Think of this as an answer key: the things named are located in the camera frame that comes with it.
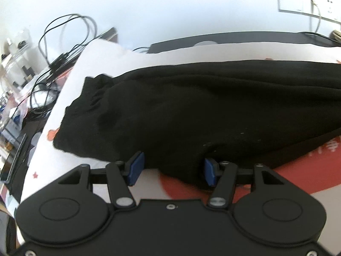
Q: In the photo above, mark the clear plastic container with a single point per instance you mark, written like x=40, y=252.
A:
x=16, y=58

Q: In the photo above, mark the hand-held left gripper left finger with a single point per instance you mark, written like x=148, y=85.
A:
x=135, y=169

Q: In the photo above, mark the black desk pad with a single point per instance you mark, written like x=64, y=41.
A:
x=253, y=37

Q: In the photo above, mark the black pants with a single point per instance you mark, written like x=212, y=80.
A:
x=199, y=106

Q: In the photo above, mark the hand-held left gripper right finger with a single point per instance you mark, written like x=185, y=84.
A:
x=210, y=174

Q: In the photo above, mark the black flat device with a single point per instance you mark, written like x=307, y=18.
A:
x=106, y=34

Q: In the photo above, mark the white printed mat with red patches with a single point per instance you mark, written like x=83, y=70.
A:
x=114, y=58

